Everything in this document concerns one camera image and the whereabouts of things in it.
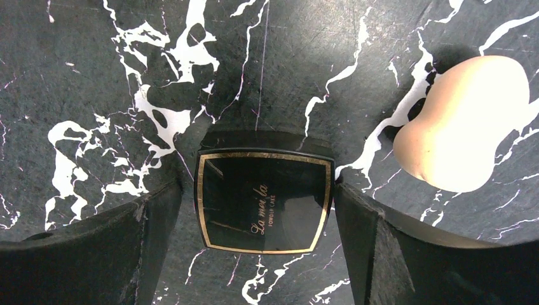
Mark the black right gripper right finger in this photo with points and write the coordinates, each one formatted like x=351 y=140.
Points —
x=393 y=258

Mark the black square compact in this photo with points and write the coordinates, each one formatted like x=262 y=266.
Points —
x=270 y=202

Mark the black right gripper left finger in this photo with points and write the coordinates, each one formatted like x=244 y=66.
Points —
x=114 y=257

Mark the beige gourd makeup sponge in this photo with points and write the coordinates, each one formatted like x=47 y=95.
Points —
x=468 y=112

